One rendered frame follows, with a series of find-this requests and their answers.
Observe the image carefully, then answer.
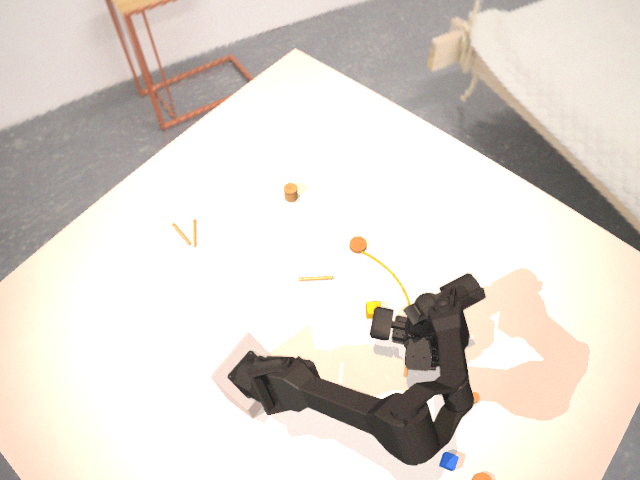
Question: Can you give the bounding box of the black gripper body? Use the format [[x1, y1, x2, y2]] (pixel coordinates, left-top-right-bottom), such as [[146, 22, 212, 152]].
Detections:
[[370, 307, 435, 341]]

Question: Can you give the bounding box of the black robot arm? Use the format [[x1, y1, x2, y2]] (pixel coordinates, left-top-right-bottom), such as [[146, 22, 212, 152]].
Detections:
[[227, 272, 486, 466]]

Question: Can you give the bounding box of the small orange cylinder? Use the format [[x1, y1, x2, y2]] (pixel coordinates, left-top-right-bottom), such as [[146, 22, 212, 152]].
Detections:
[[284, 183, 298, 202]]

